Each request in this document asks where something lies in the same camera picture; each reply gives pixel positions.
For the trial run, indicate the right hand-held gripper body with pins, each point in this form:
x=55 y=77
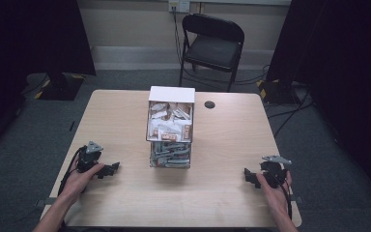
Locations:
x=273 y=170

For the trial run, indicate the pile of white brown sachets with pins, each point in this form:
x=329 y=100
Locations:
x=170 y=124

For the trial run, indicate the clear plastic bin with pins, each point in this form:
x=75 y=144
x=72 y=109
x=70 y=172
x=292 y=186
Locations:
x=170 y=155

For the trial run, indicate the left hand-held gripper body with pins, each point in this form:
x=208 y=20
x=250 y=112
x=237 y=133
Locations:
x=88 y=157

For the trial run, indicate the small dark stick on floor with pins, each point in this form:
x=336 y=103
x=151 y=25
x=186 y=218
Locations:
x=71 y=126

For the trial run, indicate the grey table edge bracket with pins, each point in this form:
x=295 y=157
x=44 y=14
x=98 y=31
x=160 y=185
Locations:
x=298 y=199

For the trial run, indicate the white wall socket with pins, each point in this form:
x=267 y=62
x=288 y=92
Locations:
x=178 y=5

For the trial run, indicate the black stand base striped tape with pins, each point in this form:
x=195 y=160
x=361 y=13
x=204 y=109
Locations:
x=278 y=92
x=58 y=86

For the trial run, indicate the black curtain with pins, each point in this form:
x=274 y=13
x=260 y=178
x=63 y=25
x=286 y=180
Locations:
x=341 y=64
x=29 y=48

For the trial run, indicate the person's right hand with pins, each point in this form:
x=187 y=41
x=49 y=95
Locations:
x=275 y=199

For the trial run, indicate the clear two-tier box white lid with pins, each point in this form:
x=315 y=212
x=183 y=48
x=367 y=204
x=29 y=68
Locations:
x=171 y=129

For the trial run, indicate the black folding chair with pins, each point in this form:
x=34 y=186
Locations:
x=213 y=48

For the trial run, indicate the person's left hand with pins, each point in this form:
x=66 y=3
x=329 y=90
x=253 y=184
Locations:
x=79 y=182

